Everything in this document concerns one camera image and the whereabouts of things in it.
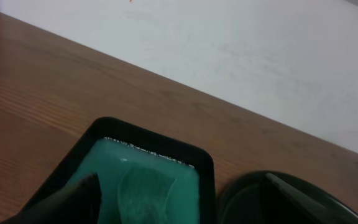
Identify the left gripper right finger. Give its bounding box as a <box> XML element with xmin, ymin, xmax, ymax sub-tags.
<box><xmin>260</xmin><ymin>173</ymin><xmax>358</xmax><ymax>224</ymax></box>

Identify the rectangular black green tray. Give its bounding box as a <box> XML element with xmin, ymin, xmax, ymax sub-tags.
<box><xmin>15</xmin><ymin>117</ymin><xmax>216</xmax><ymax>223</ymax></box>

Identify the round black tray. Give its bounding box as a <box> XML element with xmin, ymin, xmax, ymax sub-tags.
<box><xmin>217</xmin><ymin>170</ymin><xmax>358</xmax><ymax>224</ymax></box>

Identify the green yellow sponge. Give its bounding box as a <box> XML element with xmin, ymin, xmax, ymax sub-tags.
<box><xmin>117</xmin><ymin>166</ymin><xmax>175</xmax><ymax>224</ymax></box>

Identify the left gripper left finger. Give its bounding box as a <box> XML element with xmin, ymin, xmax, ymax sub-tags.
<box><xmin>1</xmin><ymin>173</ymin><xmax>102</xmax><ymax>224</ymax></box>

